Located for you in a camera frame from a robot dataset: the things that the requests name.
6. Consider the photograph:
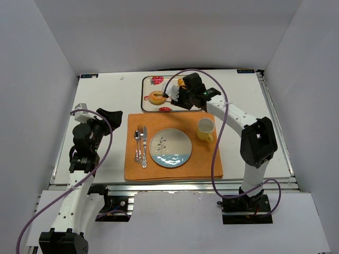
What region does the blue table label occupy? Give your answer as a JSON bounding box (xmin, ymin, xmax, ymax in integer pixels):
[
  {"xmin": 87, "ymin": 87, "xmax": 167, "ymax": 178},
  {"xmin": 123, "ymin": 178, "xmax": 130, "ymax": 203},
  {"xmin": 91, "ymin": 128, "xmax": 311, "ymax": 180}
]
[
  {"xmin": 80, "ymin": 74, "xmax": 99, "ymax": 79},
  {"xmin": 237, "ymin": 69, "xmax": 256, "ymax": 74}
]

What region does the strawberry pattern tray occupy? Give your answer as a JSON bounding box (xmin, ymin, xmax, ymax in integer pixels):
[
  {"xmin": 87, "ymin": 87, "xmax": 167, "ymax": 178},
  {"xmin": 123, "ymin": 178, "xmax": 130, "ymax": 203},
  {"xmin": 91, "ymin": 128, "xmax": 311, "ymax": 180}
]
[{"xmin": 140, "ymin": 75, "xmax": 187, "ymax": 113}]

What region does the silver spoon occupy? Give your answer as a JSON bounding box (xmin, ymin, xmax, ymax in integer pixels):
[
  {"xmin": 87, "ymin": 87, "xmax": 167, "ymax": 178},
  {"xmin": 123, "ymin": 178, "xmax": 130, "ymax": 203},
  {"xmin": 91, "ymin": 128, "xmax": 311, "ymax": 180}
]
[{"xmin": 134, "ymin": 130, "xmax": 140, "ymax": 162}]

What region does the yellow mug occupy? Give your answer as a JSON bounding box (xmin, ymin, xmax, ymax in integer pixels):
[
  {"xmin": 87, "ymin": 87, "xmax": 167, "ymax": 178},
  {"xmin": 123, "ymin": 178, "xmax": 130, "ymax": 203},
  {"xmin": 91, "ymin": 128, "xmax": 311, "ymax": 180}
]
[{"xmin": 197, "ymin": 118, "xmax": 215, "ymax": 142}]

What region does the right blue table label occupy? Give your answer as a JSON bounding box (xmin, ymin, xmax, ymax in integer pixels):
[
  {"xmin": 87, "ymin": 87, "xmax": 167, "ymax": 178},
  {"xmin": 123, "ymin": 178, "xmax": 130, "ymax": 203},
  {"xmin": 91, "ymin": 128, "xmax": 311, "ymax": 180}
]
[{"xmin": 237, "ymin": 69, "xmax": 256, "ymax": 74}]

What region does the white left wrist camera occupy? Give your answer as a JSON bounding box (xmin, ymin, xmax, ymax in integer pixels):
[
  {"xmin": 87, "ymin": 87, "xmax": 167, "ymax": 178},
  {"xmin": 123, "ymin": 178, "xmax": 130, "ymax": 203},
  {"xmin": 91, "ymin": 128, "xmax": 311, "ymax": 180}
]
[{"xmin": 74, "ymin": 103, "xmax": 95, "ymax": 123}]

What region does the glazed donut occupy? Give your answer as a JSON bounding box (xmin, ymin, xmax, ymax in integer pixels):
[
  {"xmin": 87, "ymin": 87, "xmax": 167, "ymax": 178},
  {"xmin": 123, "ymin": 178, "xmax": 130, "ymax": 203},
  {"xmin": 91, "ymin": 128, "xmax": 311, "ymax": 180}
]
[{"xmin": 148, "ymin": 91, "xmax": 167, "ymax": 105}]

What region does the silver knife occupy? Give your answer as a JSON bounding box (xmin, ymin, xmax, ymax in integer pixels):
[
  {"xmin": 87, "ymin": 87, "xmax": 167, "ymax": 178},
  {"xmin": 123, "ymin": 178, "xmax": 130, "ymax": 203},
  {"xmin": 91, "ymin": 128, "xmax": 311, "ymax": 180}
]
[{"xmin": 141, "ymin": 126, "xmax": 147, "ymax": 168}]

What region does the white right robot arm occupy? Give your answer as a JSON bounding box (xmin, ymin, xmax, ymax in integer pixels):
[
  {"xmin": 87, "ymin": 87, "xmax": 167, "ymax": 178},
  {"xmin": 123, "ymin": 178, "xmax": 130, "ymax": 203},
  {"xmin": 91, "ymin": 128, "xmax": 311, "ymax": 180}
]
[{"xmin": 162, "ymin": 69, "xmax": 278, "ymax": 204}]

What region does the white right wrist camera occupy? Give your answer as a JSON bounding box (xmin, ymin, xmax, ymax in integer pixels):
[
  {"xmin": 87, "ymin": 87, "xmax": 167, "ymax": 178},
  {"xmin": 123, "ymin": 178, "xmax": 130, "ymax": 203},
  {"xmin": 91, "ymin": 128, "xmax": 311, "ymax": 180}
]
[{"xmin": 161, "ymin": 83, "xmax": 180, "ymax": 102}]

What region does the ceramic plate with plant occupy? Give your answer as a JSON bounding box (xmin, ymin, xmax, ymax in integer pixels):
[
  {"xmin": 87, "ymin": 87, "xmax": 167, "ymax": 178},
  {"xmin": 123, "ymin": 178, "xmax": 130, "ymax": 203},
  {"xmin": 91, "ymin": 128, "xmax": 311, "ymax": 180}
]
[{"xmin": 149, "ymin": 128, "xmax": 192, "ymax": 168}]

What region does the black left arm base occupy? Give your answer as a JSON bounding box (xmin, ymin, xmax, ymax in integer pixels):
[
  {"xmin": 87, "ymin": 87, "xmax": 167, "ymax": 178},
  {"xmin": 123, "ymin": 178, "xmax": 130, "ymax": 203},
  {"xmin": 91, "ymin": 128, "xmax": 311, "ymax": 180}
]
[{"xmin": 88, "ymin": 185, "xmax": 130, "ymax": 222}]

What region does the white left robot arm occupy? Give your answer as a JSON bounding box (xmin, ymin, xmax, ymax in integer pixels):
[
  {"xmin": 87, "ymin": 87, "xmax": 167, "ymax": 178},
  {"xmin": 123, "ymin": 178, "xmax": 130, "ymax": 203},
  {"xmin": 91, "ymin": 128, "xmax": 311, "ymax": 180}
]
[{"xmin": 39, "ymin": 108, "xmax": 123, "ymax": 253}]

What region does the striped long bread roll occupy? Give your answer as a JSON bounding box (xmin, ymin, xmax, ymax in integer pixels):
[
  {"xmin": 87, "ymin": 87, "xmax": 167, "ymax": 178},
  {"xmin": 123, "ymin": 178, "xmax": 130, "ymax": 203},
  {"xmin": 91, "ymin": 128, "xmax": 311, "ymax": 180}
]
[{"xmin": 177, "ymin": 79, "xmax": 185, "ymax": 87}]

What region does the left blue table label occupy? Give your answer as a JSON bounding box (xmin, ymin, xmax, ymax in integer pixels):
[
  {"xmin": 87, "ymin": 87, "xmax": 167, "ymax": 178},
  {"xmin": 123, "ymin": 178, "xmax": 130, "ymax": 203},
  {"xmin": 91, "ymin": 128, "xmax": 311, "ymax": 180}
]
[{"xmin": 80, "ymin": 74, "xmax": 99, "ymax": 79}]

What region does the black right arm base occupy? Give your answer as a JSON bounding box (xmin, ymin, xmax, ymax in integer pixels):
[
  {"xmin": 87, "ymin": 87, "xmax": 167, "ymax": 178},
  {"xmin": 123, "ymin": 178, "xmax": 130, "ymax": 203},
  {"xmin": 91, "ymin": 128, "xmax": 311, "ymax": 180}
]
[{"xmin": 217, "ymin": 194, "xmax": 273, "ymax": 225}]

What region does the aluminium table frame rail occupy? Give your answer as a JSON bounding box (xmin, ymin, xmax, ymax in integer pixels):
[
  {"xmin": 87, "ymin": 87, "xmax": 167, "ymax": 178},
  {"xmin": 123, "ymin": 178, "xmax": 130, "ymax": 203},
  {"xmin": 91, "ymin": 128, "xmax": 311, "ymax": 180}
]
[{"xmin": 48, "ymin": 177, "xmax": 300, "ymax": 193}]

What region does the silver fork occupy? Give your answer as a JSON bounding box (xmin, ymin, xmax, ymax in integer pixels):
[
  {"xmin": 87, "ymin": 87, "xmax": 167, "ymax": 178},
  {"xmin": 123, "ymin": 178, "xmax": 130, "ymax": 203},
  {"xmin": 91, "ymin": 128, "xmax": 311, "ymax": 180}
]
[{"xmin": 137, "ymin": 125, "xmax": 144, "ymax": 164}]

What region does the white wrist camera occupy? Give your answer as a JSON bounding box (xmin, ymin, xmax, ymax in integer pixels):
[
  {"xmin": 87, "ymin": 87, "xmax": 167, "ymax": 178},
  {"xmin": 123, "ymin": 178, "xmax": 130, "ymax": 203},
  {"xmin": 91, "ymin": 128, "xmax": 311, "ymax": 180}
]
[
  {"xmin": 74, "ymin": 103, "xmax": 95, "ymax": 123},
  {"xmin": 161, "ymin": 83, "xmax": 180, "ymax": 102}
]

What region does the orange placemat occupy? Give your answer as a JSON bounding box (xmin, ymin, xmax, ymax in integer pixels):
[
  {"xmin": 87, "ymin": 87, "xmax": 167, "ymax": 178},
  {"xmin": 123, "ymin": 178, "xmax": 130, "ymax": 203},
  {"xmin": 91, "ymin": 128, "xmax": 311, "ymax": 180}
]
[{"xmin": 124, "ymin": 112, "xmax": 223, "ymax": 181}]

